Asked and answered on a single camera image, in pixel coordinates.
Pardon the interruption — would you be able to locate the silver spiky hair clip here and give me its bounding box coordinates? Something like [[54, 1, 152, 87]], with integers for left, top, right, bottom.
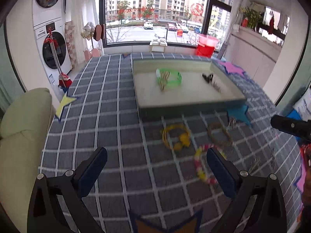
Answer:
[[228, 117, 237, 128]]

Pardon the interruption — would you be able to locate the beige flat jewelry tray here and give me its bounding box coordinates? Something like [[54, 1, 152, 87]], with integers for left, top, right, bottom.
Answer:
[[132, 58, 247, 120]]

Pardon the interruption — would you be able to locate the right hand orange glove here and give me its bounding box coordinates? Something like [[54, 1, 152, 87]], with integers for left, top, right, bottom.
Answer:
[[301, 144, 310, 208]]

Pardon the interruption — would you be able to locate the white low cabinet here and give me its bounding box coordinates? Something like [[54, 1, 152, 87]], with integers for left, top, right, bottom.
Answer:
[[224, 26, 282, 87]]

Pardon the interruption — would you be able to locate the light green pillow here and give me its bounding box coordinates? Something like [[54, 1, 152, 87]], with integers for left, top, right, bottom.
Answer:
[[1, 88, 55, 232]]

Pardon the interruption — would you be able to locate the black claw hair clip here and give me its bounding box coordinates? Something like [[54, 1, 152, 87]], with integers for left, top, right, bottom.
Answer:
[[202, 74, 213, 84]]

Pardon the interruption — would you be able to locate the grey checked bed cover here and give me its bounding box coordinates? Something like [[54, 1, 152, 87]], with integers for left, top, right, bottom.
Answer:
[[39, 53, 301, 232]]

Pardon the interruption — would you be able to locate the green potted plant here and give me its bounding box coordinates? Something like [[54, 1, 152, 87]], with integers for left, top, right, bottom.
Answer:
[[240, 7, 263, 30]]

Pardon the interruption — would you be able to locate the red plastic bucket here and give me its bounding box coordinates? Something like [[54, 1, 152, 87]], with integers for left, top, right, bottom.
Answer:
[[196, 34, 219, 58]]

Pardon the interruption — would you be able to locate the green translucent bangle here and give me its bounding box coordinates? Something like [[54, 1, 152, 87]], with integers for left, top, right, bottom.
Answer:
[[156, 68, 182, 89]]

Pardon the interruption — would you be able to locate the slipper drying rack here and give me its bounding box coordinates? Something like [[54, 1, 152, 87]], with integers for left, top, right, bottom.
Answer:
[[81, 22, 105, 62]]

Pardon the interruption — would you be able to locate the white stacked washer dryer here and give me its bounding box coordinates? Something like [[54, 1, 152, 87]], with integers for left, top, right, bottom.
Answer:
[[33, 0, 72, 85]]

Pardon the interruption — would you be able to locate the pink yellow beaded bracelet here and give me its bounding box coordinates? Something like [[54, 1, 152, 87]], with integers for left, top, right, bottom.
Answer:
[[193, 143, 227, 185]]

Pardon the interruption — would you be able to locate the yellow pompom hair tie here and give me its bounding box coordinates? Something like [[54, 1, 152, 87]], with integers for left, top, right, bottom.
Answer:
[[160, 123, 192, 152]]

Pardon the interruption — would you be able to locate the red handled mop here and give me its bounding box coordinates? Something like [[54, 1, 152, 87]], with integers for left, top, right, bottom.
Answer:
[[43, 26, 72, 92]]

